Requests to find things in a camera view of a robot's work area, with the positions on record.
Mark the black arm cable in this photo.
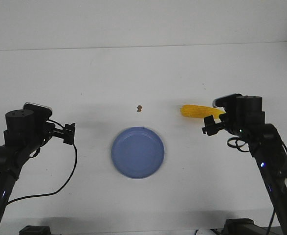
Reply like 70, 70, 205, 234
227, 136, 250, 153
5, 119, 78, 209

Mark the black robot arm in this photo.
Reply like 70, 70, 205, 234
0, 104, 76, 223
202, 94, 287, 235

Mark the small brown chip mark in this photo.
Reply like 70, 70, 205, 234
137, 105, 142, 112

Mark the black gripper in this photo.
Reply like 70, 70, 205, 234
202, 115, 229, 136
45, 122, 75, 144

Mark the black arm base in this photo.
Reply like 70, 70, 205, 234
19, 225, 52, 235
221, 218, 267, 235

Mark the blue round plate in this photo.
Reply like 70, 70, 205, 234
110, 127, 165, 179

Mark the yellow corn cob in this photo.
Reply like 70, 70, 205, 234
180, 104, 225, 119

